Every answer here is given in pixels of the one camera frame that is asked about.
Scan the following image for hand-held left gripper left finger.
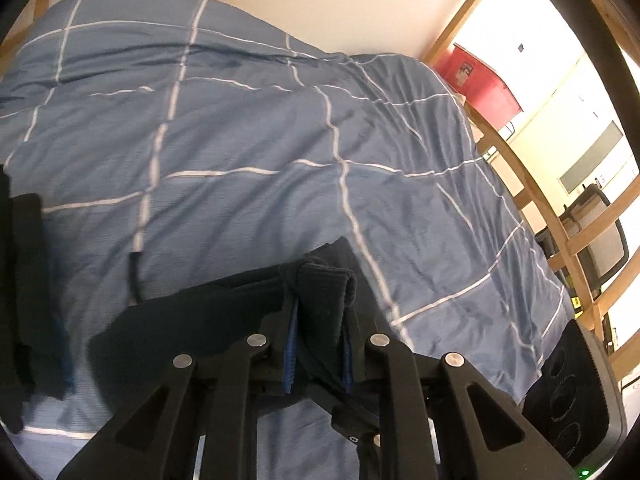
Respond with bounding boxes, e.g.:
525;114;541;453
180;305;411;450
55;260;301;480

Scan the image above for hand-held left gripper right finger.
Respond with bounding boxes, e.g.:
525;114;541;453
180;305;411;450
340;305;576;480

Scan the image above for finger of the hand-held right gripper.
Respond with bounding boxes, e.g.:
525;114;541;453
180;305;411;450
307;385;383;461

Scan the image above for grey wall panel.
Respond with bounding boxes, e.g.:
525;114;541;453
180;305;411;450
559;121;626;194

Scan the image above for black office chair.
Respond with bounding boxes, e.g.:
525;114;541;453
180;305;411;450
535;183;630;321

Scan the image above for wooden bunk bed frame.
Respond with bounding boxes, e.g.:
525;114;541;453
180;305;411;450
0;0;640;391

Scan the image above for navy pants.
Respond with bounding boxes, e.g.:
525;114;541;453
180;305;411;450
87;235;388;416

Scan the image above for red storage bin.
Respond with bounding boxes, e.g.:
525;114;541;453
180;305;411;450
432;42;523;126

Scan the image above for blue checked duvet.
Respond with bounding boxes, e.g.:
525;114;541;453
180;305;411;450
0;0;576;480

